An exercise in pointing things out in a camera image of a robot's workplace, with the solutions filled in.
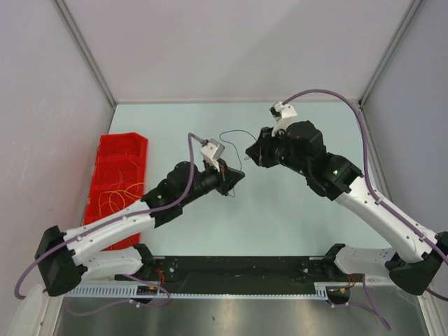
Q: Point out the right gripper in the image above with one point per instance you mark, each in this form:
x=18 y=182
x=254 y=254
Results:
x=260 y=151

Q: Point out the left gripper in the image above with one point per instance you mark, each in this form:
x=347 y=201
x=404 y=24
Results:
x=228 y=177

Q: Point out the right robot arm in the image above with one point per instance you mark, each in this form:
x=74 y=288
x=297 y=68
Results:
x=415 y=254

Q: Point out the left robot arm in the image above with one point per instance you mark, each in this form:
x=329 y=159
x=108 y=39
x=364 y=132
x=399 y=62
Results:
x=65 y=259

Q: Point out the red plastic bin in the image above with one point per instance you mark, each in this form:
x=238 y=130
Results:
x=119 y=175

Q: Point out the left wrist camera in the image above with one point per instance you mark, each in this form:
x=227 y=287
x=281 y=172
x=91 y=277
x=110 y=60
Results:
x=211 y=152

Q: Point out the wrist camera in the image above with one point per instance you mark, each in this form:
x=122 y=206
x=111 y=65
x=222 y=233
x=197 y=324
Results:
x=211 y=152
x=284 y=115

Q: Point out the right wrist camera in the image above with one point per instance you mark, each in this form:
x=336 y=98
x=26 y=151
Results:
x=284 y=115

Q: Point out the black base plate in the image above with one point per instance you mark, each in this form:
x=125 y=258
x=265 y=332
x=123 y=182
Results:
x=241 y=275

